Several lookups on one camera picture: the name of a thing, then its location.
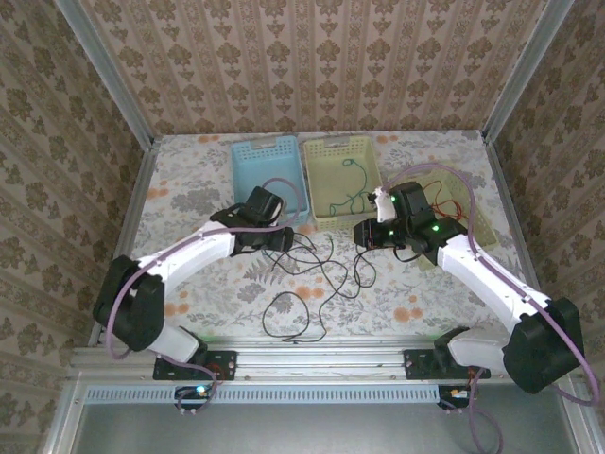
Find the thin red cable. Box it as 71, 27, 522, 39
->
422, 181, 470, 219

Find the thin green cable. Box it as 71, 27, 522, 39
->
329, 158, 375, 218

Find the thin black cable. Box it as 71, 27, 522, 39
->
262, 231, 379, 344

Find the blue plastic basket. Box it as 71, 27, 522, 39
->
230, 135, 312, 224

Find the pale yellow plastic basket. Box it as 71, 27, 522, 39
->
387, 167, 498, 273
302, 135, 384, 223

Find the floral table cover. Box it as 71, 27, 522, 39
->
114, 130, 521, 339

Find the small black control board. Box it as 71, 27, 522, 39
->
437, 383, 478, 410
174, 383, 214, 410

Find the grey metal sheet panel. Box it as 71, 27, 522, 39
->
44, 380, 592, 454

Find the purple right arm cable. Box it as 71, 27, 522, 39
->
385, 163, 597, 453

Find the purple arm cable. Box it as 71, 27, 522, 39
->
106, 177, 306, 418
385, 163, 597, 453

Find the aluminium front rail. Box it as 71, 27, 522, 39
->
69, 336, 585, 382

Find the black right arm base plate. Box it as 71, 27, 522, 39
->
403, 348, 493, 381

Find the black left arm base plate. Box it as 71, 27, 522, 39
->
152, 348, 238, 381

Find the white slotted cable duct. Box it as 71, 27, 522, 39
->
86, 383, 443, 404

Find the aluminium frame post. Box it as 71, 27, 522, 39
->
52, 0, 157, 148
480, 0, 579, 146

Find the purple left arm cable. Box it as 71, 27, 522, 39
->
106, 177, 306, 418

